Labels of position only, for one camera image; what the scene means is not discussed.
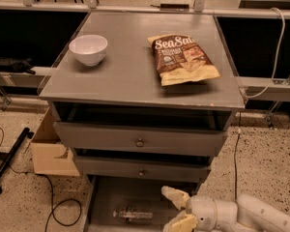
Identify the brown sea salt chip bag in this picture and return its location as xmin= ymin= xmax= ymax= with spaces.
xmin=148 ymin=34 xmax=220 ymax=86

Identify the grey top drawer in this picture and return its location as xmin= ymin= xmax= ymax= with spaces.
xmin=53 ymin=122 xmax=227 ymax=157

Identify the black floor cable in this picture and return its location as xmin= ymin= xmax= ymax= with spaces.
xmin=0 ymin=122 xmax=83 ymax=232
xmin=233 ymin=111 xmax=243 ymax=202

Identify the cardboard box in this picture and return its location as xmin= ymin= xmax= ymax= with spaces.
xmin=30 ymin=109 xmax=80 ymax=177

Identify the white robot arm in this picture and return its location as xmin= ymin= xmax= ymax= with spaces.
xmin=161 ymin=186 xmax=290 ymax=232

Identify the white cable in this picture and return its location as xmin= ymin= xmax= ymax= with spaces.
xmin=241 ymin=7 xmax=286 ymax=100

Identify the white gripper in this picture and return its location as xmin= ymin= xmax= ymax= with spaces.
xmin=161 ymin=186 xmax=219 ymax=232

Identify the grey drawer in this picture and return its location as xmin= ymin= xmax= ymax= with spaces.
xmin=53 ymin=122 xmax=227 ymax=157
xmin=74 ymin=156 xmax=211 ymax=183
xmin=83 ymin=176 xmax=200 ymax=232

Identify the black flat device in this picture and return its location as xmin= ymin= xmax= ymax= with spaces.
xmin=159 ymin=4 xmax=189 ymax=12

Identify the clear plastic water bottle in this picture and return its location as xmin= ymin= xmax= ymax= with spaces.
xmin=113 ymin=207 xmax=154 ymax=224

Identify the grey middle drawer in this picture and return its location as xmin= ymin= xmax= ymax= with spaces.
xmin=74 ymin=156 xmax=211 ymax=183

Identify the black metal pole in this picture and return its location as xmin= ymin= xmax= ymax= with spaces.
xmin=0 ymin=128 xmax=33 ymax=194

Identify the white bowl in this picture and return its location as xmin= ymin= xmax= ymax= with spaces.
xmin=69 ymin=35 xmax=108 ymax=66

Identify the black floor cable left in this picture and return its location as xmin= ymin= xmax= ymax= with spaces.
xmin=0 ymin=122 xmax=83 ymax=232

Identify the grey bottom drawer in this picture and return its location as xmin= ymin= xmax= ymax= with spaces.
xmin=83 ymin=176 xmax=200 ymax=232

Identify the black floor cable right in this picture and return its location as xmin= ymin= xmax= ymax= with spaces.
xmin=233 ymin=111 xmax=243 ymax=202

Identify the black bag on rail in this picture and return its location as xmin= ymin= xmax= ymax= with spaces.
xmin=0 ymin=57 xmax=36 ymax=74

